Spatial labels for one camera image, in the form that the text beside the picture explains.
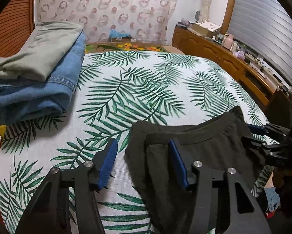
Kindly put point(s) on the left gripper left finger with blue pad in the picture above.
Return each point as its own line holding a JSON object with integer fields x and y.
{"x": 103, "y": 164}

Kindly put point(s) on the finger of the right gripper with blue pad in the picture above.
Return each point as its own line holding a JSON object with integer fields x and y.
{"x": 258, "y": 130}
{"x": 252, "y": 143}

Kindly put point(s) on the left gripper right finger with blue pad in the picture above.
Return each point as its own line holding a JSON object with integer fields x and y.
{"x": 182, "y": 162}

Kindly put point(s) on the black pants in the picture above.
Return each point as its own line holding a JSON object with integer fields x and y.
{"x": 218, "y": 154}

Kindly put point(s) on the person's right hand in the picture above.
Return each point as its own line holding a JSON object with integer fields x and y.
{"x": 282, "y": 181}

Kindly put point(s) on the wooden sideboard cabinet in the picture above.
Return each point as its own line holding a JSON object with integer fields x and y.
{"x": 261, "y": 90}

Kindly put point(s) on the palm leaf print bedsheet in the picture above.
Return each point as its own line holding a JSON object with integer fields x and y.
{"x": 115, "y": 90}

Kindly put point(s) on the pink thermos jug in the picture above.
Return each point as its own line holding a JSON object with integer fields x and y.
{"x": 228, "y": 41}

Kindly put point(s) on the grey window roller shutter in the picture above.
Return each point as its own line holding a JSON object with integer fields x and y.
{"x": 265, "y": 26}

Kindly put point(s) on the cardboard box on cabinet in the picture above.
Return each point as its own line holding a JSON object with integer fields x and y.
{"x": 206, "y": 28}

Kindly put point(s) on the blue denim jeans folded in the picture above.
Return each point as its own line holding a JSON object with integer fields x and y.
{"x": 23, "y": 99}

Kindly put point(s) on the blue item in box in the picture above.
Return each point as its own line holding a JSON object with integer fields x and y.
{"x": 115, "y": 36}

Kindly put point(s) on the grey-green folded pants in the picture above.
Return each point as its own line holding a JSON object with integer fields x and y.
{"x": 48, "y": 44}

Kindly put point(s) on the circle pattern pink curtain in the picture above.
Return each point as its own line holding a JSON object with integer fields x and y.
{"x": 143, "y": 20}

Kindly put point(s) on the brown louvered wardrobe door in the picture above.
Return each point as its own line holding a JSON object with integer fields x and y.
{"x": 16, "y": 24}

